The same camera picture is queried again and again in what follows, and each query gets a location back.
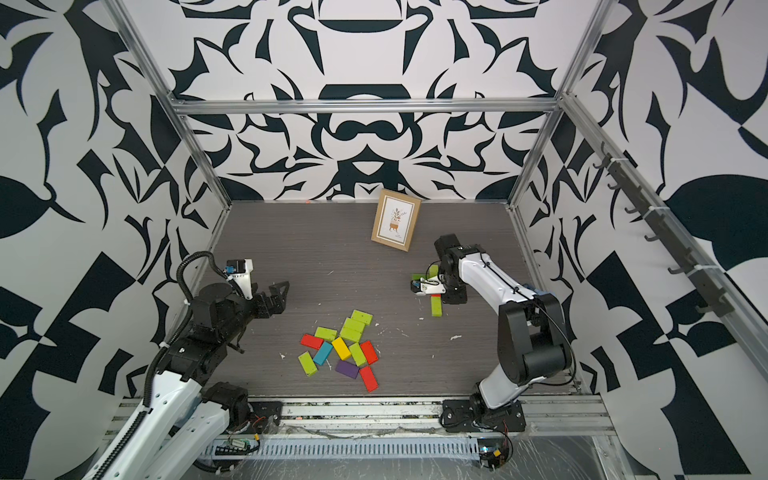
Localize lime block top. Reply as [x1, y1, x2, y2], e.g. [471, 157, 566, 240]
[351, 310, 373, 325]

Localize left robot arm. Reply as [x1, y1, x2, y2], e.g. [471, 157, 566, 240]
[85, 281, 290, 479]

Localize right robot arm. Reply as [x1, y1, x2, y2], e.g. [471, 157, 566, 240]
[429, 234, 573, 411]

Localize red block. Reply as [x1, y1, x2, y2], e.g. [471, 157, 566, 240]
[300, 334, 325, 350]
[359, 366, 379, 393]
[360, 341, 379, 365]

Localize teal block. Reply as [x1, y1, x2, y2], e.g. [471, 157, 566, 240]
[313, 342, 333, 365]

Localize yellow block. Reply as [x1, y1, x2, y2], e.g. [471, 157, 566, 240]
[331, 338, 351, 360]

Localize purple block lower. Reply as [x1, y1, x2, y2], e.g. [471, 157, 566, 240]
[335, 360, 360, 379]

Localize red block centre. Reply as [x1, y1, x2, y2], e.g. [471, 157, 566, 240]
[360, 341, 379, 365]

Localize red block bottom left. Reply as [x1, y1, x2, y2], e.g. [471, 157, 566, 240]
[359, 366, 379, 393]

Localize left circuit board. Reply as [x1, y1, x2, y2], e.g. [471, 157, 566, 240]
[215, 439, 261, 456]

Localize circuit board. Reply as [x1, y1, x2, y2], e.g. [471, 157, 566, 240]
[215, 439, 261, 456]
[479, 446, 510, 470]

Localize right circuit board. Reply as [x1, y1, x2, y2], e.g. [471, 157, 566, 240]
[479, 446, 510, 470]

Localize wooden picture frame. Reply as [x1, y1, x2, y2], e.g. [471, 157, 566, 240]
[371, 190, 422, 252]

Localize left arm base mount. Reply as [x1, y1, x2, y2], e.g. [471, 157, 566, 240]
[227, 401, 283, 435]

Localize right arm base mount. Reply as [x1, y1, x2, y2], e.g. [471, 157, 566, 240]
[438, 395, 527, 433]

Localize white cable duct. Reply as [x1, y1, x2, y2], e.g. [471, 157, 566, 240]
[202, 437, 480, 461]

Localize black wall hook rail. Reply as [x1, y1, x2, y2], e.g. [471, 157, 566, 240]
[595, 151, 734, 317]

